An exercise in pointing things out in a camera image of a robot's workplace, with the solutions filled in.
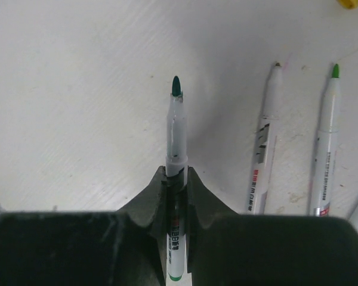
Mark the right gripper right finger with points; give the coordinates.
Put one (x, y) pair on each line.
(227, 248)

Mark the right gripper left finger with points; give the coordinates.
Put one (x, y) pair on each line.
(114, 247)

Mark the dark red capped marker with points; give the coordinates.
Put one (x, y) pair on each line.
(176, 169)

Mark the yellow green capped marker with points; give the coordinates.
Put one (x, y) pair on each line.
(265, 143)

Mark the dark green capped marker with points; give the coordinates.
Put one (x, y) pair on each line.
(326, 147)

